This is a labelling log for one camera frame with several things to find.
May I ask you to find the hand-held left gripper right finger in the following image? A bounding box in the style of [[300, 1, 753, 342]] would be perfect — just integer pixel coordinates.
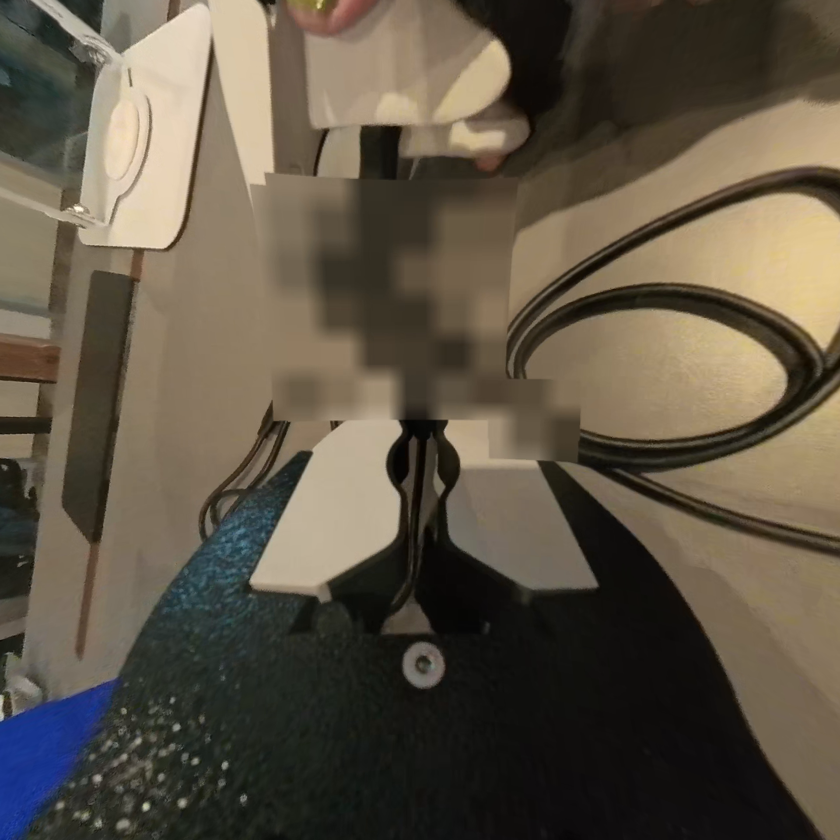
[[419, 421, 599, 631]]

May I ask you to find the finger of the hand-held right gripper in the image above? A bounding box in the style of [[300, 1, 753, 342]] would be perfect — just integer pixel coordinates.
[[400, 105, 531, 161], [303, 13, 514, 130]]

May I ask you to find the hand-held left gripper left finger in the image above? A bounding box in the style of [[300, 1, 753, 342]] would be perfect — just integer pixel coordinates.
[[249, 421, 411, 631]]

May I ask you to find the thick black hub cable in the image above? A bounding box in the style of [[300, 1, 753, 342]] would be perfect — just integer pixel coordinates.
[[505, 167, 840, 553]]

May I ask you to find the person's right hand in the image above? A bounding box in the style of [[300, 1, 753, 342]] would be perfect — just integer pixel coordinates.
[[289, 0, 401, 38]]

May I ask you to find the white base document stand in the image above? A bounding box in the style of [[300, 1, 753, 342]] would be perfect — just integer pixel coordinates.
[[0, 0, 212, 252]]

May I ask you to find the wooden desk with black legs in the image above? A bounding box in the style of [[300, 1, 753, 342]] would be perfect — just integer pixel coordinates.
[[0, 331, 61, 460]]

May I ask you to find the blue box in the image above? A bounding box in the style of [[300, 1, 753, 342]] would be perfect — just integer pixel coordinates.
[[0, 679, 123, 840]]

